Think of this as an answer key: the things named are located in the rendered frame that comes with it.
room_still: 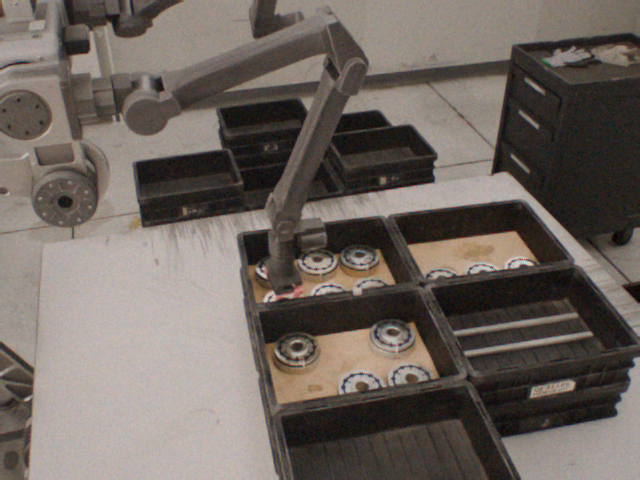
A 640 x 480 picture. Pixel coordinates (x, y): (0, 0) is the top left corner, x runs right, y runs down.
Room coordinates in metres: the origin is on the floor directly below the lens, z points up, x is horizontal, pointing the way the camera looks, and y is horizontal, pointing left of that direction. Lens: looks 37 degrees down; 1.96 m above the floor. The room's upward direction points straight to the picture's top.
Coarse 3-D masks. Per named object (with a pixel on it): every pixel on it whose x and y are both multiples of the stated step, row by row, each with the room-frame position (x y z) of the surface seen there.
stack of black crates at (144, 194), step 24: (144, 168) 2.42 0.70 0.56; (168, 168) 2.45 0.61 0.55; (192, 168) 2.48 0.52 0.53; (216, 168) 2.50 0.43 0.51; (144, 192) 2.36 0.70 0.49; (168, 192) 2.36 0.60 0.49; (192, 192) 2.19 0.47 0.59; (216, 192) 2.22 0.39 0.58; (240, 192) 2.26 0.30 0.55; (144, 216) 2.15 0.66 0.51; (168, 216) 2.18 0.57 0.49; (192, 216) 2.19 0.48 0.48
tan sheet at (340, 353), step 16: (320, 336) 1.17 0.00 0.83; (336, 336) 1.17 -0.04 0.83; (352, 336) 1.17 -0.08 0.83; (368, 336) 1.17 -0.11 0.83; (416, 336) 1.17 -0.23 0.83; (272, 352) 1.12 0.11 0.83; (320, 352) 1.12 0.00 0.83; (336, 352) 1.12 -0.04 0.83; (352, 352) 1.12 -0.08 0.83; (368, 352) 1.12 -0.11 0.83; (416, 352) 1.12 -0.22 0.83; (272, 368) 1.07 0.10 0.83; (320, 368) 1.07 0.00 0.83; (336, 368) 1.07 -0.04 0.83; (352, 368) 1.07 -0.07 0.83; (368, 368) 1.07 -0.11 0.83; (384, 368) 1.07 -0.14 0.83; (432, 368) 1.07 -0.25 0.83; (288, 384) 1.03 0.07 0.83; (304, 384) 1.02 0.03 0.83; (320, 384) 1.03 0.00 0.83; (336, 384) 1.03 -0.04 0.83; (288, 400) 0.98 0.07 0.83
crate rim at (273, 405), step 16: (400, 288) 1.23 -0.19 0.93; (416, 288) 1.23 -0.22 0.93; (288, 304) 1.17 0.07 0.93; (304, 304) 1.17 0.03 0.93; (256, 320) 1.12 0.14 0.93; (432, 320) 1.12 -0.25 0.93; (256, 336) 1.07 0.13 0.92; (448, 336) 1.07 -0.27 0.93; (448, 352) 1.02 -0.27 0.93; (464, 368) 0.98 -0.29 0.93; (272, 384) 0.93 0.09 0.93; (400, 384) 0.93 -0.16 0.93; (416, 384) 0.93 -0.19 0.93; (432, 384) 0.93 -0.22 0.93; (272, 400) 0.89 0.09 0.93; (304, 400) 0.89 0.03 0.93; (320, 400) 0.89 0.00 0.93; (336, 400) 0.89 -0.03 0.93
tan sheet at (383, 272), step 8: (336, 256) 1.48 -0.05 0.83; (296, 264) 1.45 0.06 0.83; (384, 264) 1.45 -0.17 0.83; (376, 272) 1.41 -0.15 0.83; (384, 272) 1.41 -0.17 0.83; (256, 280) 1.38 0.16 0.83; (304, 280) 1.38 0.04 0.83; (328, 280) 1.38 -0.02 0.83; (336, 280) 1.38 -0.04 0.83; (344, 280) 1.38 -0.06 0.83; (352, 280) 1.38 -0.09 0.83; (392, 280) 1.38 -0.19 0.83; (256, 288) 1.35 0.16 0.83; (264, 288) 1.35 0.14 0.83; (304, 288) 1.35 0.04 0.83; (312, 288) 1.35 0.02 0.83; (352, 288) 1.35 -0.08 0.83; (256, 296) 1.32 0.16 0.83; (264, 296) 1.32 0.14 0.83; (304, 296) 1.32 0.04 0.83
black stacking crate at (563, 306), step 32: (448, 288) 1.24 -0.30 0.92; (480, 288) 1.26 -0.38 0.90; (512, 288) 1.28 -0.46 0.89; (544, 288) 1.29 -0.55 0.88; (576, 288) 1.28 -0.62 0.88; (448, 320) 1.23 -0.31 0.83; (480, 320) 1.23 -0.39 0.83; (512, 320) 1.23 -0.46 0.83; (576, 320) 1.23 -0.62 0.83; (608, 320) 1.15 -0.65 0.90; (512, 352) 1.12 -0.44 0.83; (544, 352) 1.12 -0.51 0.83; (576, 352) 1.12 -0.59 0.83; (512, 384) 0.98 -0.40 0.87; (544, 384) 0.99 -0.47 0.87; (576, 384) 1.01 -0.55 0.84; (608, 384) 1.03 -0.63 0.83
